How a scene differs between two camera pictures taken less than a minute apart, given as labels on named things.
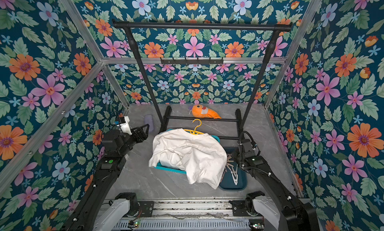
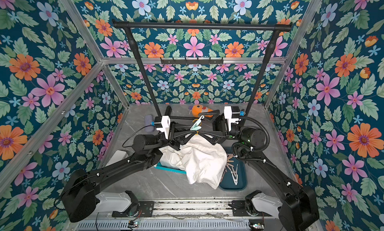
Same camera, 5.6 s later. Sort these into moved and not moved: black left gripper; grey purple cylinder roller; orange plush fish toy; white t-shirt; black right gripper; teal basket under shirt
Moved: black right gripper; black left gripper
Not moved: teal basket under shirt; orange plush fish toy; grey purple cylinder roller; white t-shirt
